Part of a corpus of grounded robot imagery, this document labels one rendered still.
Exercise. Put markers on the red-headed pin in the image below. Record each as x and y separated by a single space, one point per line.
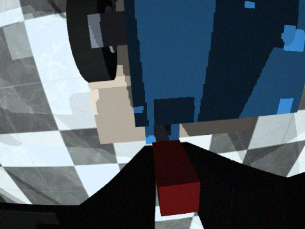
177 183

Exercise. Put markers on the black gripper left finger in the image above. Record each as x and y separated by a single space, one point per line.
128 201

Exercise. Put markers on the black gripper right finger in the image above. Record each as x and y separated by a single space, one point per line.
236 196

